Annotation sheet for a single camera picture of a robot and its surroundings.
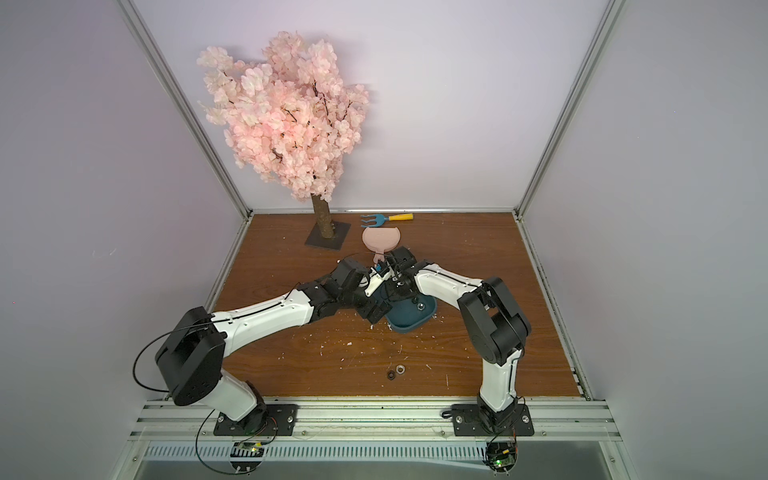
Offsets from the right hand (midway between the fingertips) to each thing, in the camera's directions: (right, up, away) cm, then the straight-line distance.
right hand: (395, 286), depth 94 cm
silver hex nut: (+8, -6, -2) cm, 11 cm away
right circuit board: (+26, -37, -25) cm, 51 cm away
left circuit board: (-37, -37, -22) cm, 57 cm away
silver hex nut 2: (+1, -21, -13) cm, 25 cm away
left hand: (-3, -1, -10) cm, 11 cm away
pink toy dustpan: (-5, +15, +17) cm, 23 cm away
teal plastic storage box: (+3, -9, -6) cm, 11 cm away
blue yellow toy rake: (-6, +23, +23) cm, 33 cm away
